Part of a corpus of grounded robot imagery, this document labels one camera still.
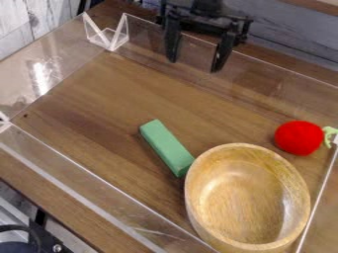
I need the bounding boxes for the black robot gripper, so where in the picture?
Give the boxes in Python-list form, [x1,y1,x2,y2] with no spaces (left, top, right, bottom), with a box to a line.
[157,0,253,72]

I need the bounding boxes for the red plush tomato toy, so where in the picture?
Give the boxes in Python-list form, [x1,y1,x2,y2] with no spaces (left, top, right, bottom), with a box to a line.
[273,121,338,156]

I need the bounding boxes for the green rectangular block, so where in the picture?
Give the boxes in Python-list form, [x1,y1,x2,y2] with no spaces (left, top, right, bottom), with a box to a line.
[140,120,193,178]

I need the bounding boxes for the wooden bowl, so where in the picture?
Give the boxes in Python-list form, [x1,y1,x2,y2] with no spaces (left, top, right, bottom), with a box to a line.
[184,143,309,253]

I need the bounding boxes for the black table clamp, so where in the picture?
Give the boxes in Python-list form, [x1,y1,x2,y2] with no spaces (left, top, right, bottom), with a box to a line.
[29,210,73,253]

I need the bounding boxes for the clear acrylic back wall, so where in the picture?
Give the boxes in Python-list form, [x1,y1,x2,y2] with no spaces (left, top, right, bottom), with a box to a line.
[117,14,338,143]

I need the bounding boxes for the clear acrylic wall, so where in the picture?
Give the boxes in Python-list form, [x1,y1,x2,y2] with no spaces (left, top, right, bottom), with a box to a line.
[117,14,338,143]
[293,133,338,253]
[0,15,106,123]
[0,123,217,253]

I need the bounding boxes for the clear acrylic corner bracket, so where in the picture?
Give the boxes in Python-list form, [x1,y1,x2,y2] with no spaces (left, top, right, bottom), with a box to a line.
[81,13,129,51]

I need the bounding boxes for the clear acrylic left wall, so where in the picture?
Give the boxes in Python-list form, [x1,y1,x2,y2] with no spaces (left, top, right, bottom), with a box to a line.
[0,15,106,123]

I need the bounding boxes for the clear acrylic right wall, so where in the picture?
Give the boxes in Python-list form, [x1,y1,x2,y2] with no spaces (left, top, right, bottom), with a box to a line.
[293,133,338,253]

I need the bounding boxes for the clear acrylic front wall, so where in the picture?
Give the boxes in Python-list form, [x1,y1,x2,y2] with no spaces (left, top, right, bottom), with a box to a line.
[0,123,217,253]

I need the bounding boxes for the black cable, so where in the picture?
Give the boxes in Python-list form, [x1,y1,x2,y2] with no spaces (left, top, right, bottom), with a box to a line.
[0,223,45,253]

